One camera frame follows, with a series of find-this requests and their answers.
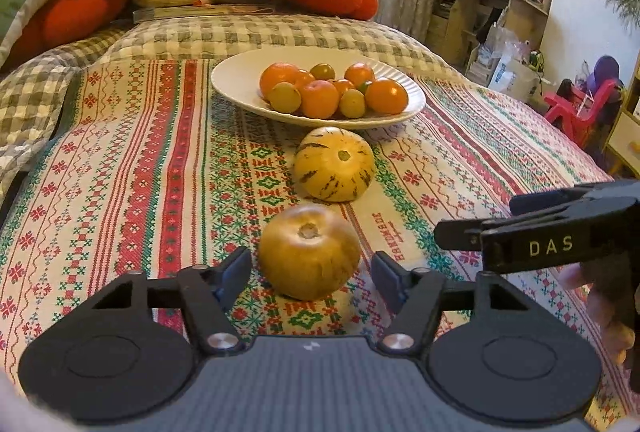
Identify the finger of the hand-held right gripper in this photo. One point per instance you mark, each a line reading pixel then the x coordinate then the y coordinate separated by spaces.
pixel 550 244
pixel 575 199

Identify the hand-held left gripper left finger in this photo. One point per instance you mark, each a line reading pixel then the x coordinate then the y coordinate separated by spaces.
pixel 235 277

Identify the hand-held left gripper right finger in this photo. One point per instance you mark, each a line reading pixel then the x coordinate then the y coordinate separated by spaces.
pixel 392 279

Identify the large brownish tomato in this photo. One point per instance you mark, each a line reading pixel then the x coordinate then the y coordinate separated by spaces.
pixel 309 254

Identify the yellowish green tomato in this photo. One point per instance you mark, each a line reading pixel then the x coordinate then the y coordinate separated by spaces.
pixel 352 103

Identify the white ribbed plate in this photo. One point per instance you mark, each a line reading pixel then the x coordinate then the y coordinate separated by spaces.
pixel 235 85

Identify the small orange tomato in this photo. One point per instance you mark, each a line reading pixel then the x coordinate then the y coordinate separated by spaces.
pixel 343 86
pixel 306 76

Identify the person's right hand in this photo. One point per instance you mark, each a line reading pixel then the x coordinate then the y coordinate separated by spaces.
pixel 612 337

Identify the wooden cabinet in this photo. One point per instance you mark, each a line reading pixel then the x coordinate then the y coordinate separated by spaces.
pixel 625 137

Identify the red plastic chair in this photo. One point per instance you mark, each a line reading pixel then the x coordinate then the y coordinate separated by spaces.
pixel 575 112

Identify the striped yellow pepino melon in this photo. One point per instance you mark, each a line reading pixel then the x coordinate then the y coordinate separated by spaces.
pixel 334 165

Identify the white plastic bag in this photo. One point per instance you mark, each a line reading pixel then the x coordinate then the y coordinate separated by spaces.
pixel 512 77

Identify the striped embroidered blanket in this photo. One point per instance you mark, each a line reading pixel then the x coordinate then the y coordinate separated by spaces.
pixel 125 172

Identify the wooden shelf desk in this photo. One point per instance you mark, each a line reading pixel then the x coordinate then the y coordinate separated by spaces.
pixel 500 2

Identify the checked quilt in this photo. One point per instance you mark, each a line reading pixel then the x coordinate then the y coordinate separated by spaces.
pixel 250 37

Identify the stack of papers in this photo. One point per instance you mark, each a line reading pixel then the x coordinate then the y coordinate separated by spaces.
pixel 200 10

